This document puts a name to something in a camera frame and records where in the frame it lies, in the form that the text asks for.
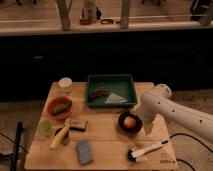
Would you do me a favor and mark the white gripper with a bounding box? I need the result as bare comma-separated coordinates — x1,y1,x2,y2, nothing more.
139,112,156,135

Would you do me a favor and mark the yellow-red apple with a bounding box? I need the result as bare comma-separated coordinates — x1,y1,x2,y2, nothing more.
124,117,136,128

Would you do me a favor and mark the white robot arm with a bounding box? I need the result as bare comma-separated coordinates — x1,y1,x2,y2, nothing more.
137,84,213,143

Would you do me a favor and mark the dark brown bowl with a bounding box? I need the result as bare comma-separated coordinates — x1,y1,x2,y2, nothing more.
118,112,143,133

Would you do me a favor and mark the grey folded cloth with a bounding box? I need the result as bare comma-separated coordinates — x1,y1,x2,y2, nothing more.
105,93,127,104

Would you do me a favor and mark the white dish brush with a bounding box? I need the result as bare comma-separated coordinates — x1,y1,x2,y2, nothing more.
127,140,168,162

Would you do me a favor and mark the green plastic tray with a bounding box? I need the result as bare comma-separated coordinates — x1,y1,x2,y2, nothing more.
85,74,137,109

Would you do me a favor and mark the dark grape bunch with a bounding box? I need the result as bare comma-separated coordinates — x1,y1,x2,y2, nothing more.
90,87,110,99

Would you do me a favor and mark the blue-grey sponge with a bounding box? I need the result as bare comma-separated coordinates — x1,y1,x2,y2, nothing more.
76,141,93,165

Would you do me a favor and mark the wooden table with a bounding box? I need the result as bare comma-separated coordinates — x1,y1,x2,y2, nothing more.
25,82,178,171

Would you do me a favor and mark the green pickle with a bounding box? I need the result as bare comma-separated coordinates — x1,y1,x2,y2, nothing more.
52,102,70,115

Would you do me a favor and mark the orange bowl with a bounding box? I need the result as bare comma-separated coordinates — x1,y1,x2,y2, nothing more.
47,97,72,121

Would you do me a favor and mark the white cup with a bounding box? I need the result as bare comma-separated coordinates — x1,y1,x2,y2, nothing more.
58,77,72,93

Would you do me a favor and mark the light green cup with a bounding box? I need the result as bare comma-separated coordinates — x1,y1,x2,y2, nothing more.
38,120,53,137

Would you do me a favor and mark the black pole stand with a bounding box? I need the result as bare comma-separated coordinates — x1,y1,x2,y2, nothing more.
10,122,24,171

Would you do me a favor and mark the black cable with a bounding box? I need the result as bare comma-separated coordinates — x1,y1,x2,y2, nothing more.
169,132,213,171

